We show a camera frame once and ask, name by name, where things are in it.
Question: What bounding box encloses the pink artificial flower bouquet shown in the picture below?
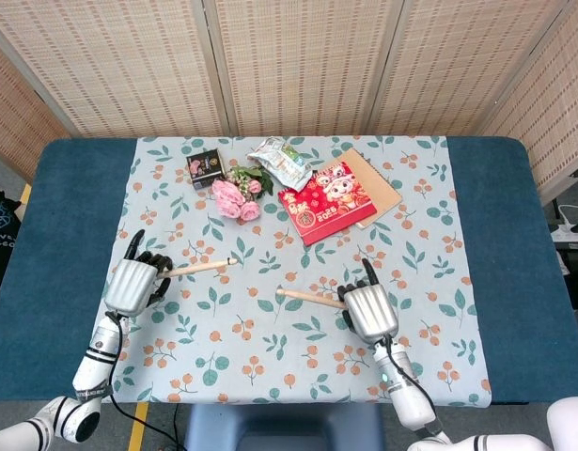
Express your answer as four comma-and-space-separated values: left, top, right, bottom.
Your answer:
211, 164, 275, 224

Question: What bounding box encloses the crumpled snack bag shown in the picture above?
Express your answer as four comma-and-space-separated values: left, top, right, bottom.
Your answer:
245, 136, 315, 194

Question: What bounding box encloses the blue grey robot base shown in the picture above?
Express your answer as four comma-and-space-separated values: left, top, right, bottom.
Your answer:
182, 402, 386, 451

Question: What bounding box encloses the black printed bag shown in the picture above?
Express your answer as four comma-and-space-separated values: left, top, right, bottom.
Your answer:
0, 179, 23, 304

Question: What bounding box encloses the floral patterned tablecloth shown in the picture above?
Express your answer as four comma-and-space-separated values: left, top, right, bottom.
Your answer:
76, 134, 493, 408

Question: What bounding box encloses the bamboo folding screen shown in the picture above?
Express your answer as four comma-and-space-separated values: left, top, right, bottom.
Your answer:
0, 0, 578, 204

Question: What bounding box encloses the small black box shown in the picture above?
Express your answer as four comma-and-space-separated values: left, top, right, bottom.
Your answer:
185, 148, 226, 191

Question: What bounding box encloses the wooden stick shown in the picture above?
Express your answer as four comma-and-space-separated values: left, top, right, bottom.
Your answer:
275, 288, 348, 310
155, 257, 238, 279

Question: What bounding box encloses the red 2025 desk calendar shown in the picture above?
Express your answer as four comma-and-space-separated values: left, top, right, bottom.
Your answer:
276, 161, 379, 248

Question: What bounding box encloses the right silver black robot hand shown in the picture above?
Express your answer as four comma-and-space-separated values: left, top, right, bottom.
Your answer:
336, 257, 402, 344

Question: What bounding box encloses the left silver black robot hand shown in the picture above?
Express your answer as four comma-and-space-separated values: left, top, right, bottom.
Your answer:
102, 229, 173, 318

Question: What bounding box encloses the white cable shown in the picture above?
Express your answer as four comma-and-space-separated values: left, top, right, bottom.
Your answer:
549, 197, 578, 232

